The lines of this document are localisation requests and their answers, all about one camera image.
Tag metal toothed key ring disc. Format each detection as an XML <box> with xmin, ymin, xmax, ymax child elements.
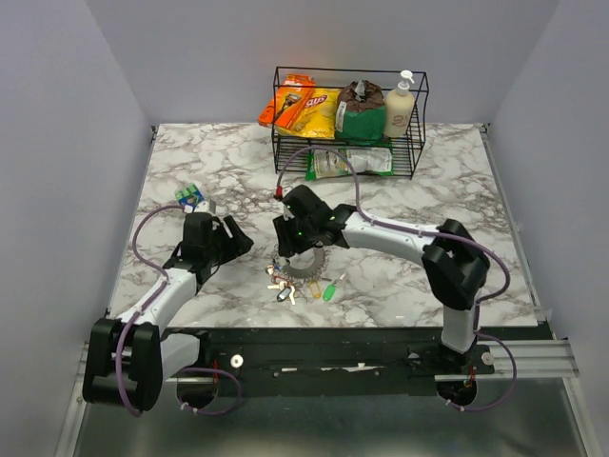
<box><xmin>272</xmin><ymin>246</ymin><xmax>329</xmax><ymax>280</ymax></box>

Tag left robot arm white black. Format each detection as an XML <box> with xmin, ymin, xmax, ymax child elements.
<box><xmin>83</xmin><ymin>212</ymin><xmax>253</xmax><ymax>416</ymax></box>

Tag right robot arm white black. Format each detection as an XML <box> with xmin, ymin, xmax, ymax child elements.
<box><xmin>273</xmin><ymin>185</ymin><xmax>490</xmax><ymax>373</ymax></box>

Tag green blue sponge pack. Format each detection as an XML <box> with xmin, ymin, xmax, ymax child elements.
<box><xmin>174</xmin><ymin>183</ymin><xmax>206</xmax><ymax>213</ymax></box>

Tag green white snack bag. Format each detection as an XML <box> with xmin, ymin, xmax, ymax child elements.
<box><xmin>305</xmin><ymin>148</ymin><xmax>394</xmax><ymax>181</ymax></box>

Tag key with green tag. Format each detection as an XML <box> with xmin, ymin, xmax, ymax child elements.
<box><xmin>322</xmin><ymin>271</ymin><xmax>347</xmax><ymax>302</ymax></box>

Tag yellow chips bag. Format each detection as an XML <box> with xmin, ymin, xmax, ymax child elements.
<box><xmin>285</xmin><ymin>88</ymin><xmax>340</xmax><ymax>139</ymax></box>

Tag orange razor box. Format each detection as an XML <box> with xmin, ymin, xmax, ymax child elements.
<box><xmin>258</xmin><ymin>74</ymin><xmax>316</xmax><ymax>134</ymax></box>

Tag brown green coffee bag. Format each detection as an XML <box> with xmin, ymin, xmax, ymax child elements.
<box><xmin>334</xmin><ymin>79</ymin><xmax>385</xmax><ymax>144</ymax></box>

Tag cream lotion pump bottle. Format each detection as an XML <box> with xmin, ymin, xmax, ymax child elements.
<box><xmin>383</xmin><ymin>70</ymin><xmax>415</xmax><ymax>138</ymax></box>

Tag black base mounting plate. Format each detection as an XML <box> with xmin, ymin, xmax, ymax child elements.
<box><xmin>164</xmin><ymin>325</ymin><xmax>553</xmax><ymax>406</ymax></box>

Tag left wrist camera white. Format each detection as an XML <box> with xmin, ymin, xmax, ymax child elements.
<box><xmin>193</xmin><ymin>200</ymin><xmax>216</xmax><ymax>215</ymax></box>

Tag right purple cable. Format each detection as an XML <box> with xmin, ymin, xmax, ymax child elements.
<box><xmin>273</xmin><ymin>145</ymin><xmax>520</xmax><ymax>413</ymax></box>

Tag purple cable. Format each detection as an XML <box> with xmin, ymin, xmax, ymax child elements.
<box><xmin>113</xmin><ymin>204</ymin><xmax>243</xmax><ymax>418</ymax></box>
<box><xmin>273</xmin><ymin>145</ymin><xmax>520</xmax><ymax>413</ymax></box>

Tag black wire shelf rack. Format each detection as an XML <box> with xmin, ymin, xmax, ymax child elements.
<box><xmin>259</xmin><ymin>66</ymin><xmax>429</xmax><ymax>180</ymax></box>

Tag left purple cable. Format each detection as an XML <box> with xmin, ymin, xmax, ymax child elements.
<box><xmin>113</xmin><ymin>204</ymin><xmax>243</xmax><ymax>418</ymax></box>

